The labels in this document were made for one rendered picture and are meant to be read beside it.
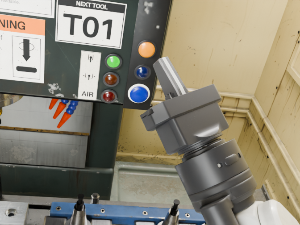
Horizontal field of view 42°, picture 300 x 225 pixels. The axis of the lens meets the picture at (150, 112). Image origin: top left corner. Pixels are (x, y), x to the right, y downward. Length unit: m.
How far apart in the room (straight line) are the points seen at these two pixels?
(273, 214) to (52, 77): 0.38
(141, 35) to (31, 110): 0.91
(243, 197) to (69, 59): 0.33
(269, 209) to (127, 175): 1.61
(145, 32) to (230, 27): 1.19
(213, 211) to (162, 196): 1.54
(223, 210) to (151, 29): 0.28
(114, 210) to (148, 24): 0.56
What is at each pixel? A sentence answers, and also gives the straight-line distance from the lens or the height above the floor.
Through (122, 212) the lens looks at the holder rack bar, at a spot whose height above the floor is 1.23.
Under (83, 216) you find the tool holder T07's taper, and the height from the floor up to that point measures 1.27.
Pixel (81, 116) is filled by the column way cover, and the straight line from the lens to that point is 1.45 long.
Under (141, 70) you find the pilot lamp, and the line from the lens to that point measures 0.62.
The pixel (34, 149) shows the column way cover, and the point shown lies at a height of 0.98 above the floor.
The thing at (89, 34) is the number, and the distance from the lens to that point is 0.60.
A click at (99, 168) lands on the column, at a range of 1.65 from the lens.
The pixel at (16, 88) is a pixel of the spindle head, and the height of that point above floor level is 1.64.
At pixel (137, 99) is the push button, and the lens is 0.64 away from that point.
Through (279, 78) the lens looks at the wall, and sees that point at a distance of 1.76.
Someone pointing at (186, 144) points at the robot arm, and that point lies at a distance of 0.49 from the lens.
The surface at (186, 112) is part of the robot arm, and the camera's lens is 0.50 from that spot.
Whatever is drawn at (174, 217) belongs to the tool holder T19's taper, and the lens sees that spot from 0.95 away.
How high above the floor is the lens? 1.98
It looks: 33 degrees down
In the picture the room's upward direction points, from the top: 11 degrees clockwise
